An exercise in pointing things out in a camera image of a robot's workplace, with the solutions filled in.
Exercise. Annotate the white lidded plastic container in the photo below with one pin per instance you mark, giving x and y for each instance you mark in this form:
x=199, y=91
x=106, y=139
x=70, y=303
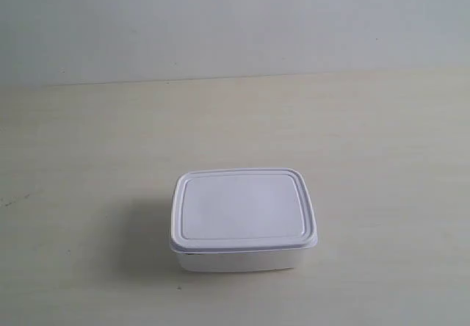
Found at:
x=241, y=220

